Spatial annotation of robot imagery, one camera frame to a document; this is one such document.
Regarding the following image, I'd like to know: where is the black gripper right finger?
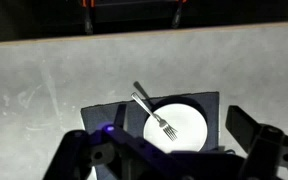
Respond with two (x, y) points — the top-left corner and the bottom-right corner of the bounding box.
(225, 105), (288, 180)

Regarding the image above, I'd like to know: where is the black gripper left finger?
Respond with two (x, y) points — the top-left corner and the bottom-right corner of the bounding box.
(43, 104), (126, 180)

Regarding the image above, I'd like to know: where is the silver metal fork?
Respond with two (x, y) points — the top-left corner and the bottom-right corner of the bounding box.
(131, 92), (177, 141)

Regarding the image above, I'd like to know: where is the white round plate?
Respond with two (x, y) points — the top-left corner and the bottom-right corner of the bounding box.
(143, 103), (208, 153)

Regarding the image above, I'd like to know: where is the dark blue cloth placemat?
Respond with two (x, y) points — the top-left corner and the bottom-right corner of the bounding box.
(81, 92), (219, 153)

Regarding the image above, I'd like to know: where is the orange black clamp left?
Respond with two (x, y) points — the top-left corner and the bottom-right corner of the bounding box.
(82, 0), (95, 35)

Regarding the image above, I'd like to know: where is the orange black clamp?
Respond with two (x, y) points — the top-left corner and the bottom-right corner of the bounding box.
(171, 0), (187, 29)
(82, 0), (95, 35)

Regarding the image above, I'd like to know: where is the orange black clamp right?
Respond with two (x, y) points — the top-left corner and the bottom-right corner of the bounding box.
(171, 0), (187, 29)

